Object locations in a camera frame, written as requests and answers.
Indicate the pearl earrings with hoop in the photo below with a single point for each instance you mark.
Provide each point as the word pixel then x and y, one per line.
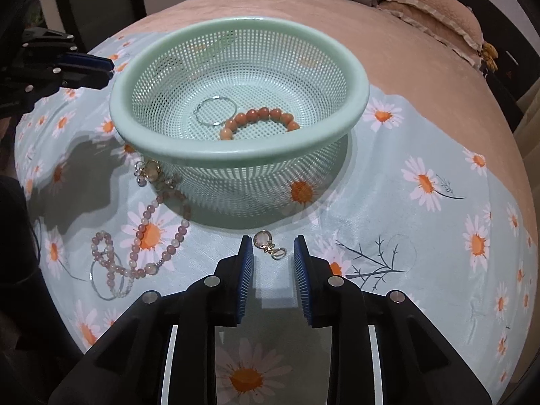
pixel 150 173

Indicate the brown plush toy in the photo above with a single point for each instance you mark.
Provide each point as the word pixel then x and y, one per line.
pixel 489 55

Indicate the mint green plastic basket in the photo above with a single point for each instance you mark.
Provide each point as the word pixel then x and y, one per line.
pixel 244 112

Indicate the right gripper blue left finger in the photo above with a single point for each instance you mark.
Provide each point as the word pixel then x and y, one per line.
pixel 245 256

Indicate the thin silver bangle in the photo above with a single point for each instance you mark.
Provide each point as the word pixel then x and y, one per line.
pixel 107 280

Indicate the gold ring charm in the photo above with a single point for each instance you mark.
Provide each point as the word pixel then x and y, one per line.
pixel 263 240

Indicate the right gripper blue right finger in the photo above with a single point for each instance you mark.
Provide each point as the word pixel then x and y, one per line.
pixel 302 266

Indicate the upper tan ruffled pillow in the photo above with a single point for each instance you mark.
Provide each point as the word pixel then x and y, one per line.
pixel 452 14

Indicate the daisy print light blue cloth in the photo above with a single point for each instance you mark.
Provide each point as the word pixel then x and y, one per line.
pixel 423 275

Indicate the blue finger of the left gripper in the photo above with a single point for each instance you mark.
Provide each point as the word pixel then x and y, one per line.
pixel 95 80
pixel 82 65

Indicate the tan bedspread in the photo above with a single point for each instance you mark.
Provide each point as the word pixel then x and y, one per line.
pixel 398 59

